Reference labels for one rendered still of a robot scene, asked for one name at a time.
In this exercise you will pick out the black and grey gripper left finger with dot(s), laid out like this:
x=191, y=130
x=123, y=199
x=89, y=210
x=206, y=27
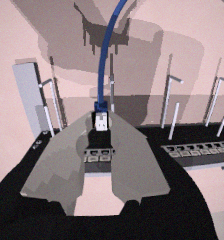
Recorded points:
x=53, y=171

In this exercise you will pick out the blue network cable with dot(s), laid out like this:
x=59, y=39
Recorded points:
x=104, y=49

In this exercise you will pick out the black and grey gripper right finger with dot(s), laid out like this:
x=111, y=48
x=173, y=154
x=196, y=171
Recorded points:
x=142, y=170

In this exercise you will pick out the white network cable plug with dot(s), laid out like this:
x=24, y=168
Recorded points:
x=101, y=115

